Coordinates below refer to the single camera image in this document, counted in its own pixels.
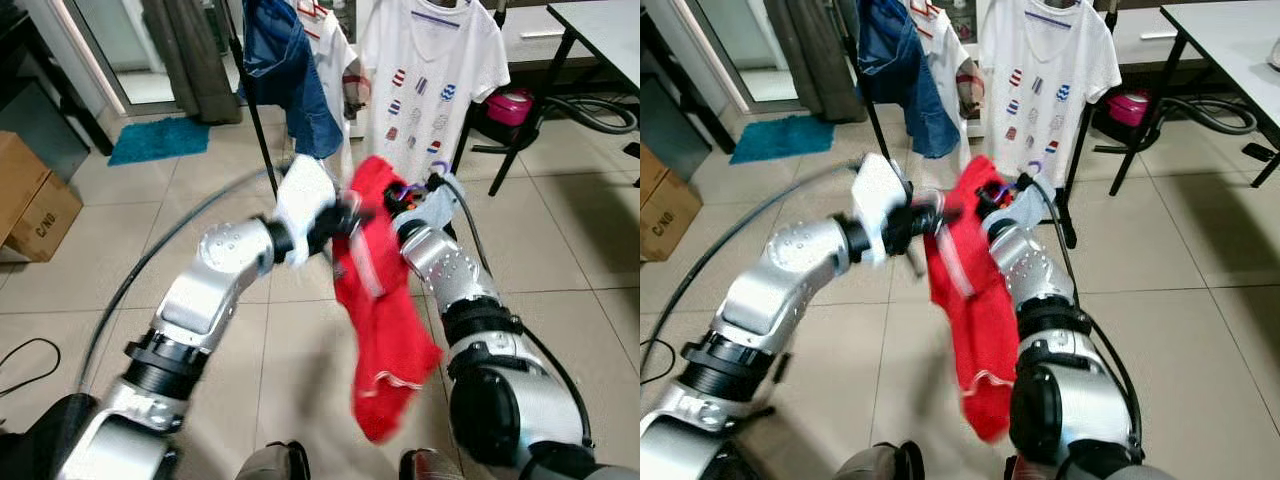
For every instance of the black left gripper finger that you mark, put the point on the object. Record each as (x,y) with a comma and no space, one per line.
(353,207)
(938,211)
(935,228)
(353,227)

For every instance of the blue plastic hanger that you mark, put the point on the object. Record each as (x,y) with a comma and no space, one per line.
(993,190)
(404,189)
(437,17)

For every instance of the red garment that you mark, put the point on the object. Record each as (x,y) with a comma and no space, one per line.
(385,330)
(985,340)

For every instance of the white printed t-shirt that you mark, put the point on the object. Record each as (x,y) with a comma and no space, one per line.
(1050,60)
(430,60)

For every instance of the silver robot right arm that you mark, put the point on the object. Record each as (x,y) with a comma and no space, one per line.
(445,265)
(1030,270)

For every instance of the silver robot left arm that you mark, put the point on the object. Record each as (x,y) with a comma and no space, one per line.
(215,285)
(780,290)

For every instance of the red plastic hanger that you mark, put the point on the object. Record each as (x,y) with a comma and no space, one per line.
(315,8)
(925,8)

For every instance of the blue denim garment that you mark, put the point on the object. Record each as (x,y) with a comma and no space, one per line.
(285,70)
(900,70)

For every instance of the teal floor mat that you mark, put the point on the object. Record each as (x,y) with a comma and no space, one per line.
(780,140)
(160,140)

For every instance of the white shirt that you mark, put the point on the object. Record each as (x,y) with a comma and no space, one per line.
(948,55)
(335,55)

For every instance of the black metal table leg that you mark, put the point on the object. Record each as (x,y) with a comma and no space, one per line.
(545,90)
(1150,120)

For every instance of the grey curtain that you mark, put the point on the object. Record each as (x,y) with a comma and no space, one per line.
(815,60)
(190,60)

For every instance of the white low cabinet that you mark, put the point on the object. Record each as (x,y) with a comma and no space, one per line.
(530,50)
(1150,50)

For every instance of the cardboard box printed letters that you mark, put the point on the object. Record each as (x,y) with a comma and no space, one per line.
(670,215)
(45,215)

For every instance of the grey robot left leg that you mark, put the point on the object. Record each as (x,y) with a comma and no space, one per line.
(880,462)
(275,462)

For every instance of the grey robot leg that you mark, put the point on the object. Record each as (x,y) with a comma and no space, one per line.
(880,462)
(430,466)
(275,462)
(1022,470)

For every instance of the dark cabinet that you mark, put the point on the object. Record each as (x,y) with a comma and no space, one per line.
(680,130)
(40,120)

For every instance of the glass sliding door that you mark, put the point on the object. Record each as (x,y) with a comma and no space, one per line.
(120,40)
(740,40)

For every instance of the grey robot right leg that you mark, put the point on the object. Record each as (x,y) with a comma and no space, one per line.
(430,466)
(1022,470)

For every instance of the plain cardboard box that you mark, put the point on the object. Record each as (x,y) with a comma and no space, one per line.
(652,165)
(18,165)

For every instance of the black robot torso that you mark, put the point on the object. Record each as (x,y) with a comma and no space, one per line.
(40,440)

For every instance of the light grey right wrist camera mount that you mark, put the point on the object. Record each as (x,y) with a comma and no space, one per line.
(432,205)
(1022,205)

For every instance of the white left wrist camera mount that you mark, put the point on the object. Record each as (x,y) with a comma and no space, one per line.
(875,200)
(300,195)

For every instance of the black clothes rack frame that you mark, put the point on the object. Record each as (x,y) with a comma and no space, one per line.
(257,125)
(874,125)

